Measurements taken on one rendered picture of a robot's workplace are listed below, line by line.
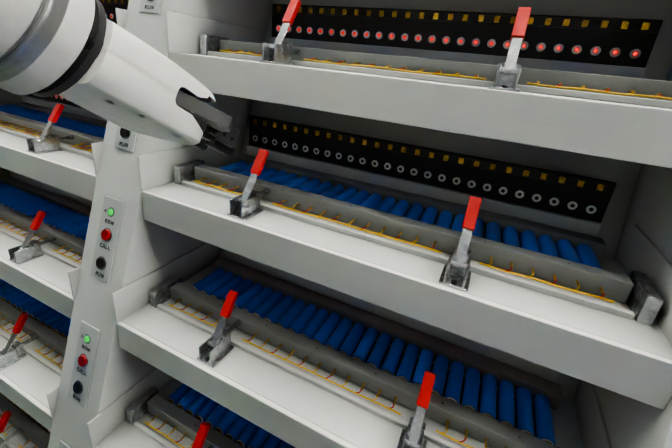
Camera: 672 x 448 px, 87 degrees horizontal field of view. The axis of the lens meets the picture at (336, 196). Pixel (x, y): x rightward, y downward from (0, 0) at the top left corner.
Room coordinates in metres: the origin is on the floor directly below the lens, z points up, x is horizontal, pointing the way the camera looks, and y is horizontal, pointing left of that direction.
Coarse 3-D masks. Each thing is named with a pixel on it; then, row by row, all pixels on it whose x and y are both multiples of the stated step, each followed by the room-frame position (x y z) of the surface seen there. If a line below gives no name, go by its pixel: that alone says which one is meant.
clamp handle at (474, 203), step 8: (472, 200) 0.36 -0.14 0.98; (480, 200) 0.36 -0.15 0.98; (472, 208) 0.36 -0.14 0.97; (472, 216) 0.36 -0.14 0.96; (464, 224) 0.36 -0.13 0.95; (472, 224) 0.36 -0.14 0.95; (464, 232) 0.36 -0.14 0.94; (464, 240) 0.35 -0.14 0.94; (464, 248) 0.35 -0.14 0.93; (456, 256) 0.35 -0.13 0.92; (464, 256) 0.35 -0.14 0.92
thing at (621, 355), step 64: (192, 192) 0.50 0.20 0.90; (448, 192) 0.50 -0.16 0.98; (256, 256) 0.43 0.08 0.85; (320, 256) 0.39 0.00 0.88; (384, 256) 0.38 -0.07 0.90; (448, 256) 0.40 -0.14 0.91; (640, 256) 0.38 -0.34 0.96; (448, 320) 0.34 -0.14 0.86; (512, 320) 0.31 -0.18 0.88; (576, 320) 0.31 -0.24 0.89; (640, 320) 0.32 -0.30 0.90; (640, 384) 0.28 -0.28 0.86
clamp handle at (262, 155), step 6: (264, 150) 0.46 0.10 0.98; (258, 156) 0.46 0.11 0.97; (264, 156) 0.46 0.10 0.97; (258, 162) 0.46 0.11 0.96; (264, 162) 0.46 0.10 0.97; (252, 168) 0.45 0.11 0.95; (258, 168) 0.45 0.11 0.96; (252, 174) 0.45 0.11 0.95; (258, 174) 0.45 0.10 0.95; (252, 180) 0.45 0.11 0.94; (246, 186) 0.45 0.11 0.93; (252, 186) 0.45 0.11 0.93; (246, 192) 0.45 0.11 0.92; (246, 198) 0.44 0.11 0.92
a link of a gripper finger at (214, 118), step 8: (176, 96) 0.27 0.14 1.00; (184, 96) 0.27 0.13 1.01; (184, 104) 0.27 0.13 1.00; (192, 104) 0.28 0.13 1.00; (200, 104) 0.28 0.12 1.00; (192, 112) 0.28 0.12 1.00; (200, 112) 0.28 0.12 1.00; (208, 112) 0.29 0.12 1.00; (216, 112) 0.29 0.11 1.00; (208, 120) 0.29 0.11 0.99; (216, 120) 0.29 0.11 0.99; (224, 120) 0.30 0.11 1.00; (232, 120) 0.30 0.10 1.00; (216, 128) 0.31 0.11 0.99; (224, 128) 0.30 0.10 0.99
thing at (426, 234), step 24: (216, 168) 0.54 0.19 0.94; (240, 192) 0.51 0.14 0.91; (288, 192) 0.48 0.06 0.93; (336, 216) 0.45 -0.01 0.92; (360, 216) 0.44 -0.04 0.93; (384, 216) 0.43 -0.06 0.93; (408, 240) 0.42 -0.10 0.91; (432, 240) 0.41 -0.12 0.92; (456, 240) 0.40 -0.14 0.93; (480, 240) 0.39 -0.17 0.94; (504, 264) 0.38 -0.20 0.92; (528, 264) 0.37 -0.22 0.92; (552, 264) 0.36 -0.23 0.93; (576, 264) 0.36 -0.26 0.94; (576, 288) 0.36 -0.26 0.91; (600, 288) 0.35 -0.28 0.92; (624, 288) 0.34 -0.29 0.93
